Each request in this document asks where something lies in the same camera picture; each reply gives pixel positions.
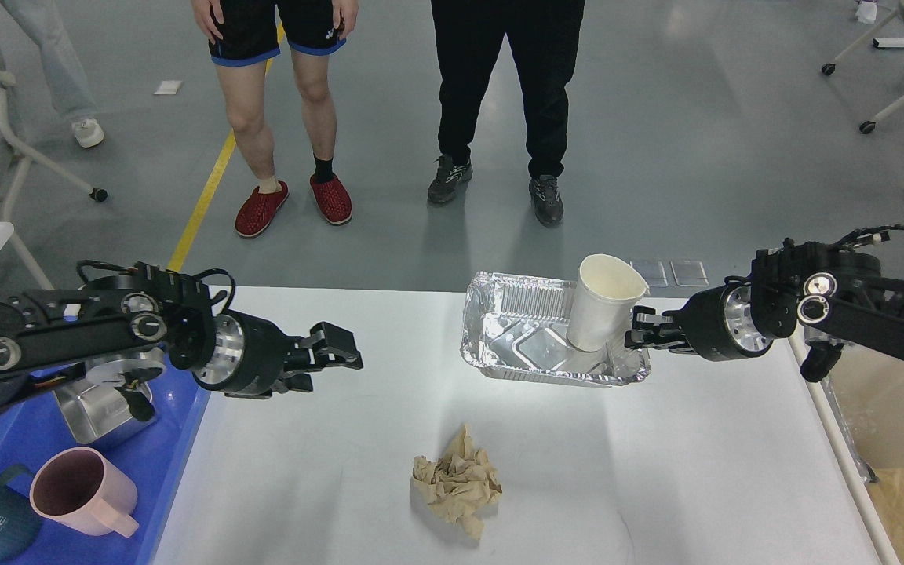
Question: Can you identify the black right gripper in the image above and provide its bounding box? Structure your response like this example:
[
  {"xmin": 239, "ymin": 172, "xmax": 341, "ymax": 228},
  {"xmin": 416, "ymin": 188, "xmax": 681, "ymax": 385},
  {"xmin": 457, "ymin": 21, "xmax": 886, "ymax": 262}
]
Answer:
[{"xmin": 624, "ymin": 285, "xmax": 772, "ymax": 361}]

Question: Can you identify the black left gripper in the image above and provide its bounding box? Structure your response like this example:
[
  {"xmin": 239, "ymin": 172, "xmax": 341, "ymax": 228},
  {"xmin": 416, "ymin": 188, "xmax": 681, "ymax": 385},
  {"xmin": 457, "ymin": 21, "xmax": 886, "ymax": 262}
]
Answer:
[{"xmin": 193, "ymin": 311, "xmax": 363, "ymax": 399}]

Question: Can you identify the white paper cup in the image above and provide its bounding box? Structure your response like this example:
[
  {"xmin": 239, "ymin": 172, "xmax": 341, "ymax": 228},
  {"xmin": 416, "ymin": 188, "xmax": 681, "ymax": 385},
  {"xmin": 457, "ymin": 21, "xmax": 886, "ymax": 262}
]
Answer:
[{"xmin": 567, "ymin": 253, "xmax": 648, "ymax": 352}]

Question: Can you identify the aluminium foil tray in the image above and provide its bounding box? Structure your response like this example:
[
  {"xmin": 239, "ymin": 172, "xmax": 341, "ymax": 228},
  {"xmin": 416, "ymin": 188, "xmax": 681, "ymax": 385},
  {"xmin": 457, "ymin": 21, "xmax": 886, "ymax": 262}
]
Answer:
[{"xmin": 461, "ymin": 272, "xmax": 651, "ymax": 388}]

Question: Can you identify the brown paper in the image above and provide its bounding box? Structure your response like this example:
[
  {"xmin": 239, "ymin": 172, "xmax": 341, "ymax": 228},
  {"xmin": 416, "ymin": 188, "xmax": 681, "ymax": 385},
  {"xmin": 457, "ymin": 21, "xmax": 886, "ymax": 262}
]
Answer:
[{"xmin": 411, "ymin": 423, "xmax": 503, "ymax": 542}]

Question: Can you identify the stainless steel rectangular tray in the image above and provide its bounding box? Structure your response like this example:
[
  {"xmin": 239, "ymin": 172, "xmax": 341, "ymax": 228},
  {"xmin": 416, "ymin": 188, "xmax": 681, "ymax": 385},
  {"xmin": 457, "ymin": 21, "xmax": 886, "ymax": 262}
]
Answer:
[{"xmin": 53, "ymin": 380, "xmax": 160, "ymax": 450}]

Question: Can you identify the pink mug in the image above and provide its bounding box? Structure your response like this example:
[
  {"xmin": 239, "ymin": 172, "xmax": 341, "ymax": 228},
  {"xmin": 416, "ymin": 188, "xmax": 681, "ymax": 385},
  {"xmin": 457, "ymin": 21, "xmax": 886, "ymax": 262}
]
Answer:
[{"xmin": 29, "ymin": 447, "xmax": 140, "ymax": 538}]

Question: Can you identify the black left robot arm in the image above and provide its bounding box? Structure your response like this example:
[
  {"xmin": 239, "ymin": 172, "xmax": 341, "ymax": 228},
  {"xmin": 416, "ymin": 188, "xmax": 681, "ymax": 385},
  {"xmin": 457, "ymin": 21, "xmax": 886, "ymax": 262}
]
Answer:
[{"xmin": 0, "ymin": 260, "xmax": 363, "ymax": 421}]

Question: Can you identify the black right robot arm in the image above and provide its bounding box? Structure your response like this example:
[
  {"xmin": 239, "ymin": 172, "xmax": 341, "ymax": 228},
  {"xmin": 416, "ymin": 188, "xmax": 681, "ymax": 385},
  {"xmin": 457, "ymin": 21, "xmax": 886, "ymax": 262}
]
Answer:
[{"xmin": 625, "ymin": 225, "xmax": 904, "ymax": 383}]

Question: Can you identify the beige plastic bin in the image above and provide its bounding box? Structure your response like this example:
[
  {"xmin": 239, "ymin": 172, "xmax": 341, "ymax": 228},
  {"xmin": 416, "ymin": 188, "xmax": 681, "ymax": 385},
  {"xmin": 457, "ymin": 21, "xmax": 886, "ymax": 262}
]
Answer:
[{"xmin": 807, "ymin": 346, "xmax": 904, "ymax": 564}]

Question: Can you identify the blue plastic tray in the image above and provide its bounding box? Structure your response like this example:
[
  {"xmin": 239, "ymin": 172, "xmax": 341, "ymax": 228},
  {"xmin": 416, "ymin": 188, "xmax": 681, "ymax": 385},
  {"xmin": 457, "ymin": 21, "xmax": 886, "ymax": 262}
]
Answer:
[{"xmin": 0, "ymin": 367, "xmax": 210, "ymax": 564}]

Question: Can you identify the white paper scrap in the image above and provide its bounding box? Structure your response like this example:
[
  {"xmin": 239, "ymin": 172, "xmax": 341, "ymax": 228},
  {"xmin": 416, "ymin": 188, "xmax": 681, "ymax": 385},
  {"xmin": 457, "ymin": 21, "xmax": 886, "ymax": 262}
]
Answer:
[{"xmin": 154, "ymin": 79, "xmax": 183, "ymax": 96}]

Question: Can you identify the person in black shorts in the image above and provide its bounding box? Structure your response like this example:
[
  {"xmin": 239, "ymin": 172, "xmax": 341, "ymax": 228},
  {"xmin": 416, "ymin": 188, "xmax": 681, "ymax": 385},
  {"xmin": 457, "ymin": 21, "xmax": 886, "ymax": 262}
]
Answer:
[{"xmin": 190, "ymin": 0, "xmax": 360, "ymax": 239}]

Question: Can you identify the person in black trousers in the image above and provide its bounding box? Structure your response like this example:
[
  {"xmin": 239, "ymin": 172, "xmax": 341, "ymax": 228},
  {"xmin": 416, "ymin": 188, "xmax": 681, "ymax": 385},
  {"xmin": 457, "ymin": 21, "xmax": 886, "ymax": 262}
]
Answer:
[{"xmin": 428, "ymin": 0, "xmax": 586, "ymax": 228}]

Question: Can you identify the person in grey trousers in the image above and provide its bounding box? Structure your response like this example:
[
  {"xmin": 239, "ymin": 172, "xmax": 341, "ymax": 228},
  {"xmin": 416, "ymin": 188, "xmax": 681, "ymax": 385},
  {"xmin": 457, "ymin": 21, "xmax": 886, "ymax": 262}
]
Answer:
[{"xmin": 1, "ymin": 1, "xmax": 105, "ymax": 149}]

